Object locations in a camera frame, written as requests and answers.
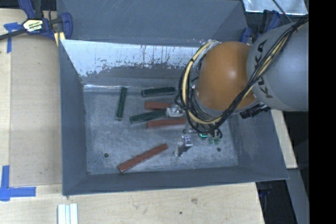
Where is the dark green flat block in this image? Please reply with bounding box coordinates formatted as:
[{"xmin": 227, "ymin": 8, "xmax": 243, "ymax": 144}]
[
  {"xmin": 129, "ymin": 109, "xmax": 167, "ymax": 125},
  {"xmin": 141, "ymin": 86, "xmax": 177, "ymax": 98},
  {"xmin": 114, "ymin": 86, "xmax": 128, "ymax": 122}
]

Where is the pale wood board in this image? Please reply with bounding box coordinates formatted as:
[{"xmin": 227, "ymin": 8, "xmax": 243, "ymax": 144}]
[{"xmin": 9, "ymin": 34, "xmax": 64, "ymax": 188}]

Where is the red-brown flat block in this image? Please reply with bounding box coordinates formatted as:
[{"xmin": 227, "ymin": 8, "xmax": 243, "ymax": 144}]
[
  {"xmin": 145, "ymin": 118, "xmax": 188, "ymax": 130},
  {"xmin": 144, "ymin": 101, "xmax": 173, "ymax": 111},
  {"xmin": 117, "ymin": 143, "xmax": 169, "ymax": 175}
]

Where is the grey metal bin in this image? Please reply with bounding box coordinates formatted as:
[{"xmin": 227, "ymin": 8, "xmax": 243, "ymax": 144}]
[{"xmin": 55, "ymin": 0, "xmax": 290, "ymax": 196}]

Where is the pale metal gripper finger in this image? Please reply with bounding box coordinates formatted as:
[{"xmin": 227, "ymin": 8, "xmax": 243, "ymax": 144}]
[
  {"xmin": 165, "ymin": 105, "xmax": 186, "ymax": 118},
  {"xmin": 173, "ymin": 135, "xmax": 194, "ymax": 157}
]

